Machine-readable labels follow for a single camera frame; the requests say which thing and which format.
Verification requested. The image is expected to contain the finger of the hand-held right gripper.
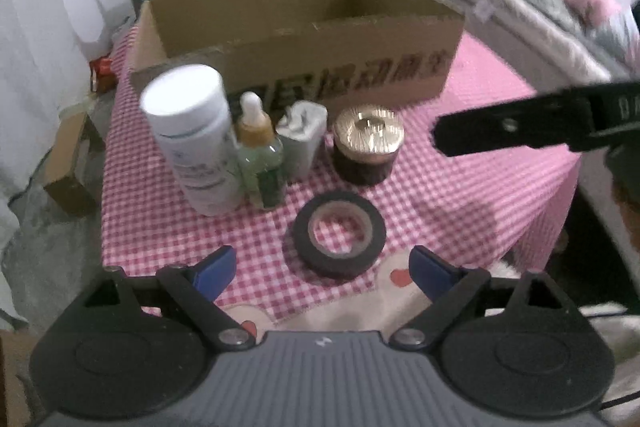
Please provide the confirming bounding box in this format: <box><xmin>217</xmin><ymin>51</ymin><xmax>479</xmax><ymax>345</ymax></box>
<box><xmin>431</xmin><ymin>91</ymin><xmax>598</xmax><ymax>158</ymax></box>

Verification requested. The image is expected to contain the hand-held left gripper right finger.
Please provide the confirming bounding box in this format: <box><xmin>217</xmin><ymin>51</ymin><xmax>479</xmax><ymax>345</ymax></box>
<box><xmin>389</xmin><ymin>245</ymin><xmax>576</xmax><ymax>353</ymax></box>

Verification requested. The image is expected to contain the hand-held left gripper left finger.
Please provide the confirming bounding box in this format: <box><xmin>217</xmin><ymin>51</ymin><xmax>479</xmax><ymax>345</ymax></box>
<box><xmin>82</xmin><ymin>245</ymin><xmax>257</xmax><ymax>353</ymax></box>

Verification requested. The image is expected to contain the black tape roll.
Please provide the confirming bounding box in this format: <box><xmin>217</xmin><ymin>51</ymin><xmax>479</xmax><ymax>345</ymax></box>
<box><xmin>292</xmin><ymin>192</ymin><xmax>387</xmax><ymax>280</ymax></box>

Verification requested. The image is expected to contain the green dropper bottle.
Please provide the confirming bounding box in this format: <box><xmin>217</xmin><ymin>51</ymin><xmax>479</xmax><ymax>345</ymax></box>
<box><xmin>236</xmin><ymin>92</ymin><xmax>288</xmax><ymax>210</ymax></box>

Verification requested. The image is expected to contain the white supplement bottle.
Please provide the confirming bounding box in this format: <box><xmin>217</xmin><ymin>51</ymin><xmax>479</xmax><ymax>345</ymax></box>
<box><xmin>140</xmin><ymin>64</ymin><xmax>246</xmax><ymax>217</ymax></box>

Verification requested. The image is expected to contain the gold lid cosmetic jar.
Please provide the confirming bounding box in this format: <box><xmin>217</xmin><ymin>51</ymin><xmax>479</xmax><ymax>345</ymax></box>
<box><xmin>332</xmin><ymin>104</ymin><xmax>405</xmax><ymax>186</ymax></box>

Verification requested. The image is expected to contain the white charger plug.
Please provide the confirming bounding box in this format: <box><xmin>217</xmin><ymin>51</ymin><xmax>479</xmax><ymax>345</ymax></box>
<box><xmin>276</xmin><ymin>101</ymin><xmax>329</xmax><ymax>180</ymax></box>

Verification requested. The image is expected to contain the brown cardboard box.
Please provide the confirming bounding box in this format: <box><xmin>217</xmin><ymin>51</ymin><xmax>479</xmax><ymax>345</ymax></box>
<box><xmin>130</xmin><ymin>0</ymin><xmax>466</xmax><ymax>118</ymax></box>

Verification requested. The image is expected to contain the pink checkered bear tablecloth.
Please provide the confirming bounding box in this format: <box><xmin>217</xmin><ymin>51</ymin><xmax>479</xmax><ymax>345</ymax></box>
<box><xmin>100</xmin><ymin>24</ymin><xmax>583</xmax><ymax>343</ymax></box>

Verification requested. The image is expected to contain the white folded quilt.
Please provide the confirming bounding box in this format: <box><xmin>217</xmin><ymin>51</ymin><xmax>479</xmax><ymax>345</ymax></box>
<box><xmin>427</xmin><ymin>0</ymin><xmax>613</xmax><ymax>84</ymax></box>

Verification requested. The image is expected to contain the pink plush toy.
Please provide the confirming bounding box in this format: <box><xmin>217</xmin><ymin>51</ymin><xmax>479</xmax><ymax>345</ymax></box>
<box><xmin>562</xmin><ymin>0</ymin><xmax>623</xmax><ymax>28</ymax></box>

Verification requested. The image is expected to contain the small wooden stool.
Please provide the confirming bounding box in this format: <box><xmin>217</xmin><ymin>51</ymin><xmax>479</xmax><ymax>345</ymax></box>
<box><xmin>42</xmin><ymin>109</ymin><xmax>106</xmax><ymax>218</ymax></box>

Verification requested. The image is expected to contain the red snack package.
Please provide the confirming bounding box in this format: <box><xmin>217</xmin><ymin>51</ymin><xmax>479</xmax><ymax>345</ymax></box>
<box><xmin>89</xmin><ymin>57</ymin><xmax>117</xmax><ymax>94</ymax></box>

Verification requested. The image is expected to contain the white curtain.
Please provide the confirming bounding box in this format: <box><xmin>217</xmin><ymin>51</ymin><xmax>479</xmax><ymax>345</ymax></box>
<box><xmin>0</xmin><ymin>0</ymin><xmax>106</xmax><ymax>208</ymax></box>

